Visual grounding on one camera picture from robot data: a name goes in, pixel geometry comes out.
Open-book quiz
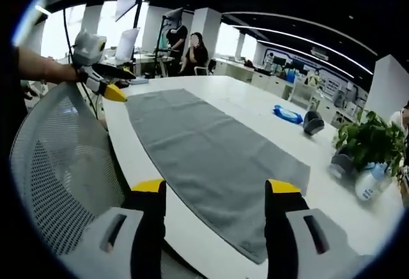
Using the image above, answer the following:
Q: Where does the white office chair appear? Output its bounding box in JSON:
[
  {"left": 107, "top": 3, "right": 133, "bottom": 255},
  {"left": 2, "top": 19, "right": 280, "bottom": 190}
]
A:
[{"left": 289, "top": 81, "right": 320, "bottom": 110}]

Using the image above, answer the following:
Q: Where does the white table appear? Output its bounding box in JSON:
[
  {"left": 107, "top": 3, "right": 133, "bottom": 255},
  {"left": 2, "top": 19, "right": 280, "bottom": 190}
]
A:
[{"left": 102, "top": 75, "right": 404, "bottom": 279}]

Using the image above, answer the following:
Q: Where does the white spray bottle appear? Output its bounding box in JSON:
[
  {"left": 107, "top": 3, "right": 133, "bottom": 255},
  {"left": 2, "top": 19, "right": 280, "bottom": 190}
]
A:
[{"left": 354, "top": 162, "right": 389, "bottom": 202}]

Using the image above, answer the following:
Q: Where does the black cable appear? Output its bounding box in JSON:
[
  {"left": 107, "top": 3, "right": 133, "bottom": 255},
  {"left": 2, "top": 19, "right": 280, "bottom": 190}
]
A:
[{"left": 62, "top": 0, "right": 100, "bottom": 114}]

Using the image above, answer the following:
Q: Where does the black stand with panel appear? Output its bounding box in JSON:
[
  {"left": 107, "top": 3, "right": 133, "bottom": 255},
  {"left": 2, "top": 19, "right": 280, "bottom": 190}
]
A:
[{"left": 114, "top": 0, "right": 151, "bottom": 69}]

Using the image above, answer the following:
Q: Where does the blue wet wipes packet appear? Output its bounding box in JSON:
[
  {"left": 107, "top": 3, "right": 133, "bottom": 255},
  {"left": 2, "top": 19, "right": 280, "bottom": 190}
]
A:
[{"left": 272, "top": 104, "right": 304, "bottom": 125}]

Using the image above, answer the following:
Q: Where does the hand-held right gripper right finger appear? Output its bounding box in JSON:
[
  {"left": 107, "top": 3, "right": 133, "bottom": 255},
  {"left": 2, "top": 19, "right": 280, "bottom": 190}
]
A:
[{"left": 264, "top": 178, "right": 368, "bottom": 279}]

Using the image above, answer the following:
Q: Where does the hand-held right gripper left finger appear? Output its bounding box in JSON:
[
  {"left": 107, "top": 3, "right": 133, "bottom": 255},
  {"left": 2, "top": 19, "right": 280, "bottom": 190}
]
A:
[{"left": 68, "top": 178, "right": 167, "bottom": 279}]

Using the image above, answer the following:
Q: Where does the grey towel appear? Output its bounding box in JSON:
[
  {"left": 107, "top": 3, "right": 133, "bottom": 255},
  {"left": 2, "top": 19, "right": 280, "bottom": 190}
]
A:
[{"left": 125, "top": 88, "right": 311, "bottom": 265}]

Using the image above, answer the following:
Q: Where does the grey mesh office chair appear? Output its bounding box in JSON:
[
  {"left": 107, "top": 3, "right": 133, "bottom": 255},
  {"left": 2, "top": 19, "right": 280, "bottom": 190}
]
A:
[{"left": 8, "top": 81, "right": 128, "bottom": 257}]

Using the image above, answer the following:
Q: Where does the green potted plant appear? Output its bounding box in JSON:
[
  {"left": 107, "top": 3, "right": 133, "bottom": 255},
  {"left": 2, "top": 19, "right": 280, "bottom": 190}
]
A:
[{"left": 333, "top": 109, "right": 406, "bottom": 177}]

